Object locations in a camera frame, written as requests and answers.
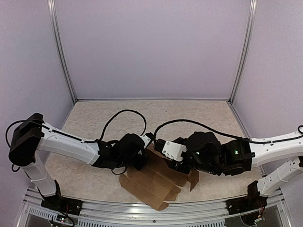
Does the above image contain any brown cardboard box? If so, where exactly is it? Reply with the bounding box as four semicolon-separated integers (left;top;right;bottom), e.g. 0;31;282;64
119;144;199;211

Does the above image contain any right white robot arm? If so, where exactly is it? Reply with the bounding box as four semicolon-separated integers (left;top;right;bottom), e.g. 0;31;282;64
162;131;303;210

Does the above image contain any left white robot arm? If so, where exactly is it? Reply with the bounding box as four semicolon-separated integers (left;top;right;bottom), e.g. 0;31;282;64
8;113;154;210

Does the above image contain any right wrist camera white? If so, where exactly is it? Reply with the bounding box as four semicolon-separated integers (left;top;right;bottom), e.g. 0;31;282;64
154;139;187;162

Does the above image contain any front aluminium frame rail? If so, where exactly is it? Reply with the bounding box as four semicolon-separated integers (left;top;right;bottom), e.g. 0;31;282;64
17;188;293;227

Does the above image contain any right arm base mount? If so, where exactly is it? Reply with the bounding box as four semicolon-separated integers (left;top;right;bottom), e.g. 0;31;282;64
226;185;268;215

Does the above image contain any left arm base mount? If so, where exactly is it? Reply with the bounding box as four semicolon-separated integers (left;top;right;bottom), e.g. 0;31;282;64
41;197;83;216

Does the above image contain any right aluminium frame post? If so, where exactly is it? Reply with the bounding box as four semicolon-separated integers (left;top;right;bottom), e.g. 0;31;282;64
229;0;258;105

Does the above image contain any aluminium frame post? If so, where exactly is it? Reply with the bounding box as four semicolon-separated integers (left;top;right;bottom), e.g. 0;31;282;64
229;0;258;105
47;0;78;105

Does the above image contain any left aluminium frame post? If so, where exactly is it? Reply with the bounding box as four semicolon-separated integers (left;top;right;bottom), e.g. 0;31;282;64
47;0;78;105

